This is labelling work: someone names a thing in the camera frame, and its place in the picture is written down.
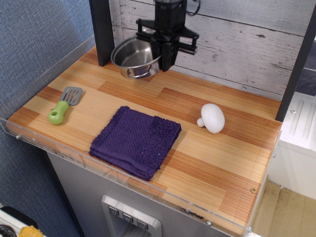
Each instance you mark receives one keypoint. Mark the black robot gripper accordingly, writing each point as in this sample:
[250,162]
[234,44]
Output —
[167,33]

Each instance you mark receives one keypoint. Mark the stainless steel pot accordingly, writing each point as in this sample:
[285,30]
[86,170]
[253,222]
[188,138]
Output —
[134,59]

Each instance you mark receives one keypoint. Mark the purple folded cloth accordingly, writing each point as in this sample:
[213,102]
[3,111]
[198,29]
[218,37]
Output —
[135,142]

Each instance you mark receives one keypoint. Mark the white toy mushroom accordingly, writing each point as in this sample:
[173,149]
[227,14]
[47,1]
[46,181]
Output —
[212,118]

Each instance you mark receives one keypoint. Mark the green grey toy spatula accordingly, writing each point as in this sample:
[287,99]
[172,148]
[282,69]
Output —
[70,97]

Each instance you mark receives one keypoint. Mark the silver toy fridge front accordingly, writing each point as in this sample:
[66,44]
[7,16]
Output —
[84,190]

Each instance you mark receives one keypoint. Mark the clear acrylic table guard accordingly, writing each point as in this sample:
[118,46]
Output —
[205,175]

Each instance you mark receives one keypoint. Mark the white toy sink unit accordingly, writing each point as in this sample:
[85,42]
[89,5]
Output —
[293,164]

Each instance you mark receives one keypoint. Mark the grey ice dispenser panel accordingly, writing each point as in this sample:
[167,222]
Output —
[124,220]

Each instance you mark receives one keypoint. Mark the dark left shelf post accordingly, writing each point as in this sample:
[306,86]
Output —
[103,31]

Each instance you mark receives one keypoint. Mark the dark shelf post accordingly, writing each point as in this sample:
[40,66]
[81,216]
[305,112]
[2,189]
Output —
[298,67]
[103,31]

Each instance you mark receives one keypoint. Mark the dark right shelf post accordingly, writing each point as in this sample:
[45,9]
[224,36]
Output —
[298,67]

